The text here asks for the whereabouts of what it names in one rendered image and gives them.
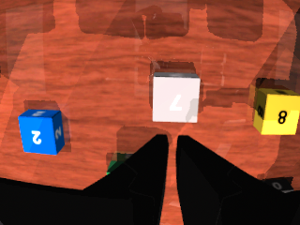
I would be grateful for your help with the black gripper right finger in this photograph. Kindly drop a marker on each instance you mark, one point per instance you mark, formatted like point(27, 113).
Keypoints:
point(214, 192)

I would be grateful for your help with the yellow block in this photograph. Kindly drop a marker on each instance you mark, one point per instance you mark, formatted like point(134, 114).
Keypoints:
point(277, 111)

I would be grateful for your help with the blue block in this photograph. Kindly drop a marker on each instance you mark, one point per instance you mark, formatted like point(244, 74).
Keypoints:
point(42, 131)

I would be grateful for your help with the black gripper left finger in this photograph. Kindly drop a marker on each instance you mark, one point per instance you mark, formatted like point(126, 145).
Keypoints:
point(130, 195)

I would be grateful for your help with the green block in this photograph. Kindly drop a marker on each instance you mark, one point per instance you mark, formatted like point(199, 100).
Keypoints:
point(113, 166)

